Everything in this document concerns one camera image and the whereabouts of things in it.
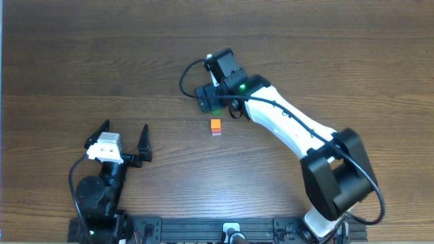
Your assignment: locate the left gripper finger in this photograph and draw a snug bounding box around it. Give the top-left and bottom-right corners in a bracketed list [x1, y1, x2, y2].
[84, 119, 111, 150]
[136, 123, 153, 162]

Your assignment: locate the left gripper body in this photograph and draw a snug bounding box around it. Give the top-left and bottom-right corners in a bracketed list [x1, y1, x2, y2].
[120, 152, 143, 169]

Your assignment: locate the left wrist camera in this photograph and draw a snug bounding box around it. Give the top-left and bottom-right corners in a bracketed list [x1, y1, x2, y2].
[86, 131, 125, 165]

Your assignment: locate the mounting rail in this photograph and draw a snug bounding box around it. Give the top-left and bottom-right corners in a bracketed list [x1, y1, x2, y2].
[67, 216, 369, 244]

